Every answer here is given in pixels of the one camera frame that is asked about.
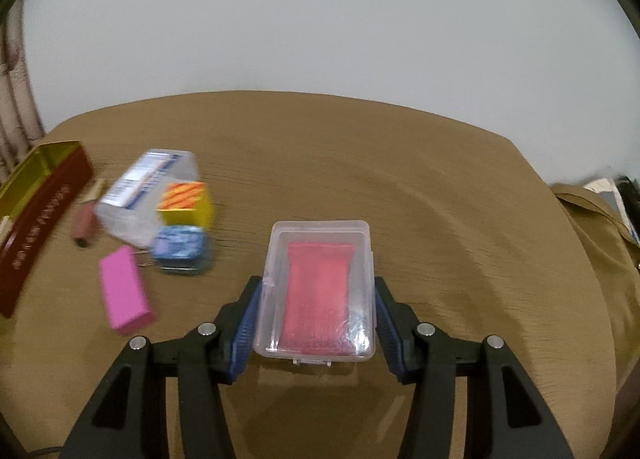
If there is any pink lip gloss tube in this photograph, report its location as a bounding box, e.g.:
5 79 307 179
72 178 108 250

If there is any blue patterned small tin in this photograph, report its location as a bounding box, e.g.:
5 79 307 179
151 224 211 274

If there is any beige patterned curtain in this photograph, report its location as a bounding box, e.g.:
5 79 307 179
0 0 46 180

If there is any white paper item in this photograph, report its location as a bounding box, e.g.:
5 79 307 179
582 174 640 247

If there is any small clear case red insert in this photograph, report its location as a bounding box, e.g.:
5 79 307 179
252 220 377 367

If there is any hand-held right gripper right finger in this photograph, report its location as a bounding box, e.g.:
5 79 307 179
374 276 576 459

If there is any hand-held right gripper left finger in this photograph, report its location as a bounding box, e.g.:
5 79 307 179
60 275 263 459

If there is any yellow striped cube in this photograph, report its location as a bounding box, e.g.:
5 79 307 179
156 181 213 230

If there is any pink rectangular block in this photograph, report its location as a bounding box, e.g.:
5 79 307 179
98 245 155 337

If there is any large clear plastic box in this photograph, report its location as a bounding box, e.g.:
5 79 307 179
95 149 198 247

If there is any red and gold tin box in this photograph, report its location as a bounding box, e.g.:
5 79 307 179
0 140 94 319

